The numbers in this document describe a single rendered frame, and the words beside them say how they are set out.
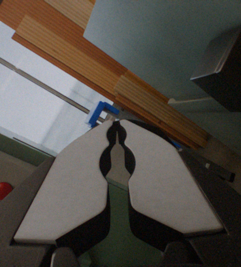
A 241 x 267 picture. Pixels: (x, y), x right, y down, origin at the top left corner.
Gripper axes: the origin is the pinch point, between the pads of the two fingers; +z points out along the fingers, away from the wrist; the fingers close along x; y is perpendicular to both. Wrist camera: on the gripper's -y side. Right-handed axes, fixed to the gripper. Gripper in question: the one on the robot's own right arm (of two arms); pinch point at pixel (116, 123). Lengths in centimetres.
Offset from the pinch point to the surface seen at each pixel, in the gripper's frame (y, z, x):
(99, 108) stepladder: 44, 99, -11
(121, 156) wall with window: 121, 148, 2
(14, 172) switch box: 17.6, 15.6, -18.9
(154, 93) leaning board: 58, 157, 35
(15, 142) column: 16.3, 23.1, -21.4
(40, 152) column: 19.4, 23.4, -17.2
